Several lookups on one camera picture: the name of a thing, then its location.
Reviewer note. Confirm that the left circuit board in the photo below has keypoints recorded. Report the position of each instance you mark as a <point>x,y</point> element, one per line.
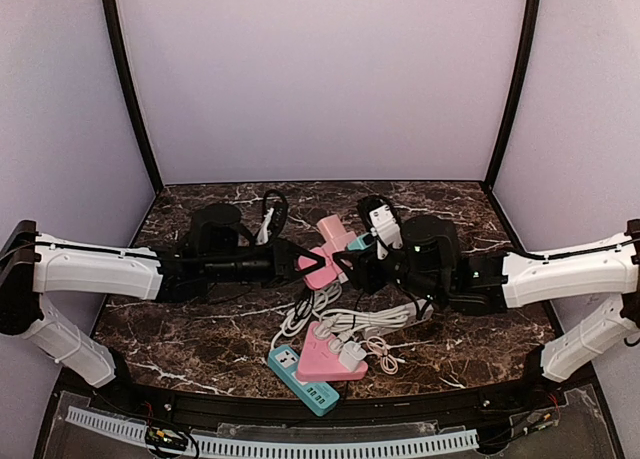
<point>166,438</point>

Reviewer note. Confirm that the teal power strip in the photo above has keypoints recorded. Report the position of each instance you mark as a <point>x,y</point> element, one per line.
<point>319,397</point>

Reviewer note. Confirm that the white slotted cable duct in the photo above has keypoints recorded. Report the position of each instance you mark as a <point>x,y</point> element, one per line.
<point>258,444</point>

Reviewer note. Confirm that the bright pink plug adapter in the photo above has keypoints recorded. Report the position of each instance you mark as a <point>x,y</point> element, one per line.
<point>323,276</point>

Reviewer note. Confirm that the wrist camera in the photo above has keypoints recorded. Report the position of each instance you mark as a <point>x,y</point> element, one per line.
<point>275,209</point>
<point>382,220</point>

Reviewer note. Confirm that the black frame post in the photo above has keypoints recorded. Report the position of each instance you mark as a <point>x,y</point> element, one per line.
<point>125,77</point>
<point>524,48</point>

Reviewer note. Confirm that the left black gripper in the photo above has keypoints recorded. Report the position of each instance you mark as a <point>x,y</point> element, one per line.
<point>279,261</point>

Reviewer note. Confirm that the light pink charger block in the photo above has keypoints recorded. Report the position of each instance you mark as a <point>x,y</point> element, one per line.
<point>331,228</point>

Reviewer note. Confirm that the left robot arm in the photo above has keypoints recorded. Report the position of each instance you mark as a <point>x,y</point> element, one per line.
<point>217,249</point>

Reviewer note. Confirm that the teal charger plug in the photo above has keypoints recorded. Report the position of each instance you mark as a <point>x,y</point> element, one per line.
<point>361,242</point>

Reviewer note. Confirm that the white power strip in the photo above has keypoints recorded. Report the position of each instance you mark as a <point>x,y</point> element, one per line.
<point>394,319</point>

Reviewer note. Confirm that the right black frame post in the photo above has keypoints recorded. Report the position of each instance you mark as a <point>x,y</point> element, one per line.
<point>524,48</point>

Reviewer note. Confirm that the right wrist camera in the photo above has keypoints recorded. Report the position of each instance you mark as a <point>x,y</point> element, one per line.
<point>382,220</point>

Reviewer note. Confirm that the white usb charger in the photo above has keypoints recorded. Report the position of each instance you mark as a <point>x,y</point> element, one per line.
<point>352,357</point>

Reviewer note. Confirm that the left black frame post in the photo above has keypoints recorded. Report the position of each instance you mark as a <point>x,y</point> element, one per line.
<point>125,77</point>

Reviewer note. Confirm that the pink cube socket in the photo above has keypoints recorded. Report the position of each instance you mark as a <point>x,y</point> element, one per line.
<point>338,245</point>

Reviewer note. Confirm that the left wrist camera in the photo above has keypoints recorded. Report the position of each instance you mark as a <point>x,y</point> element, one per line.
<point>275,209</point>

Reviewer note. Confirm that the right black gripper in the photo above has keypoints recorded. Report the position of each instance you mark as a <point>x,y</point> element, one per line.
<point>370,267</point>

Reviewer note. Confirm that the pink triangular power strip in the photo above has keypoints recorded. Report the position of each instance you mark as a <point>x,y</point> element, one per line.
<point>318,363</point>

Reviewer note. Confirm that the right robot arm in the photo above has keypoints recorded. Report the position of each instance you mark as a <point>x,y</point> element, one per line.
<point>422,258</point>

